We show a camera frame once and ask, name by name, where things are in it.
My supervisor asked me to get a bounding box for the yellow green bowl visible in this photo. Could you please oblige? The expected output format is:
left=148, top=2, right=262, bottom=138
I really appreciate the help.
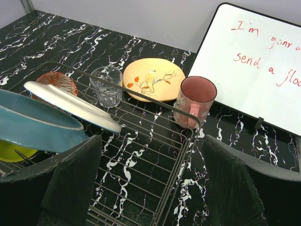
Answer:
left=0, top=140, right=38, bottom=162

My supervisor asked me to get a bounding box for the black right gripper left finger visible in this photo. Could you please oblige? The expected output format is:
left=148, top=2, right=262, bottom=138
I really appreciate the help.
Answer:
left=0, top=135, right=102, bottom=226

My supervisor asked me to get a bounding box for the white dry erase board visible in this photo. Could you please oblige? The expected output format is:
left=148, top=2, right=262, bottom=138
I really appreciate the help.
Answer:
left=188, top=3, right=301, bottom=136

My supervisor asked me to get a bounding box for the blue red patterned bowl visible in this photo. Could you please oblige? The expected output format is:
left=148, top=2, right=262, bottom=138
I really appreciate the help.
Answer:
left=36, top=72, right=79, bottom=97

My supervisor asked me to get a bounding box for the clear drinking glass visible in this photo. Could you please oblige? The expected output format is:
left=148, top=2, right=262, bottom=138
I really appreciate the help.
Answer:
left=90, top=66, right=123, bottom=108

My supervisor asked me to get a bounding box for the orange bird pattern plate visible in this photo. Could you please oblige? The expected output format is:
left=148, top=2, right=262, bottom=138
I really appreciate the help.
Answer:
left=123, top=58, right=185, bottom=102

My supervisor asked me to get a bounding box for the pink ceramic mug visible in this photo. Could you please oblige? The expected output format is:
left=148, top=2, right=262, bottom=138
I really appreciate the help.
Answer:
left=173, top=76, right=217, bottom=129

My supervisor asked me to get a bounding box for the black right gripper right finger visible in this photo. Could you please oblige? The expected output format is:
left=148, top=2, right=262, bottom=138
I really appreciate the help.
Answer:
left=201, top=135, right=301, bottom=226

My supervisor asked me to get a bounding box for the teal scalloped plate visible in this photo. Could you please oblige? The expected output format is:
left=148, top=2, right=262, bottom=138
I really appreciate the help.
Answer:
left=0, top=89, right=88, bottom=153

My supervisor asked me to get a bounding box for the black wire dish rack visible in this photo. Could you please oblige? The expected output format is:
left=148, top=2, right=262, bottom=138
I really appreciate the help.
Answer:
left=0, top=61, right=200, bottom=226

